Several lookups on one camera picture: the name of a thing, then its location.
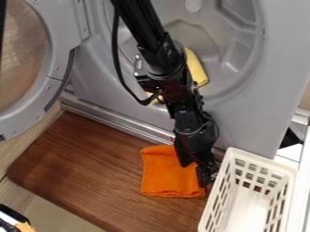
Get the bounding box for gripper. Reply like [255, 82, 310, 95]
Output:
[171, 110, 221, 189]

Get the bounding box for orange cloth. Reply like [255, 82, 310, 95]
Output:
[139, 144, 208, 199]

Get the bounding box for yellow cloth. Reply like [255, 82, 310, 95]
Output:
[145, 46, 211, 105]

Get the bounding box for white plastic basket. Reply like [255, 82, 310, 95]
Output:
[196, 146, 301, 232]

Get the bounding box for washing machine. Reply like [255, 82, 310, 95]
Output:
[0, 0, 310, 160]

